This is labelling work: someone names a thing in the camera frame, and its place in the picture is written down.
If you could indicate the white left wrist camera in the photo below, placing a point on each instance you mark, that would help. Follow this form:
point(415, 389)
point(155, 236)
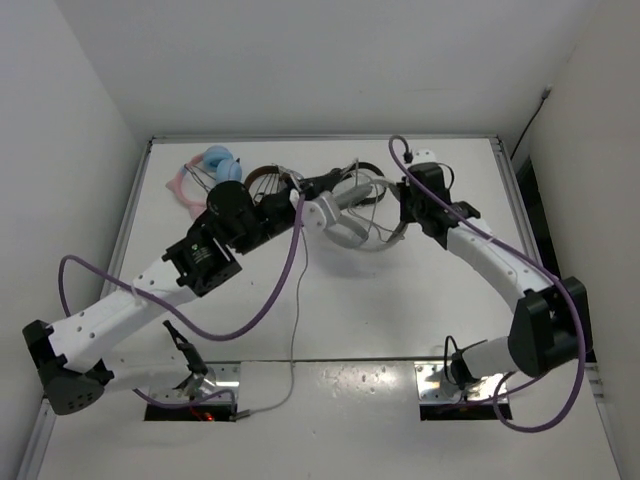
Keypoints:
point(320, 213)

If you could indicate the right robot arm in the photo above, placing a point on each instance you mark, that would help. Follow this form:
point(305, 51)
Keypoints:
point(551, 324)

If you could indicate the pink blue cat-ear headphones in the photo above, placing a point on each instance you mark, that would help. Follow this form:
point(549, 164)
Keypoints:
point(213, 166)

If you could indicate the metal base plate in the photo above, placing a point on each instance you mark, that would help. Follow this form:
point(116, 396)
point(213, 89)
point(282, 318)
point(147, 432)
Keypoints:
point(435, 390)
point(221, 376)

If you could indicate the brown silver headphones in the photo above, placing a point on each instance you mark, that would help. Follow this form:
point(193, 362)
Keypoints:
point(269, 183)

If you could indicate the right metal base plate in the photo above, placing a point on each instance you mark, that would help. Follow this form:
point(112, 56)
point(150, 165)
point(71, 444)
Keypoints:
point(435, 390)

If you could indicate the black on-ear headphones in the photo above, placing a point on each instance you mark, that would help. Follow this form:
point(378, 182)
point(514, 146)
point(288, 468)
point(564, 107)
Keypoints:
point(366, 170)

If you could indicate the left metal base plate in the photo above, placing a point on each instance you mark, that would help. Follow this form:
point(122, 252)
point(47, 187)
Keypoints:
point(221, 376)

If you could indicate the white grey over-ear headphones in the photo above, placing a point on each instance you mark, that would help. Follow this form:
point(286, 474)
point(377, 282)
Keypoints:
point(353, 232)

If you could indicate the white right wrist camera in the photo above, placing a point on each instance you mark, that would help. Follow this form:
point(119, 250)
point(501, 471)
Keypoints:
point(423, 155)

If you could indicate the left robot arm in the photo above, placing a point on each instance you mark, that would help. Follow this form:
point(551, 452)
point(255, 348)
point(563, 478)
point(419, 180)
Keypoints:
point(75, 357)

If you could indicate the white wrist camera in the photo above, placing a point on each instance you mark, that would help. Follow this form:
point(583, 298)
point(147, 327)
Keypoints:
point(423, 155)
point(320, 213)

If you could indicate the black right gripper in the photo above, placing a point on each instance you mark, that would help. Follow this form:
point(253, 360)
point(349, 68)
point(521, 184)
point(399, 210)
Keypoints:
point(404, 185)

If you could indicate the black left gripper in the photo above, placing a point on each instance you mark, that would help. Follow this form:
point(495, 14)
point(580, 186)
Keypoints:
point(323, 181)

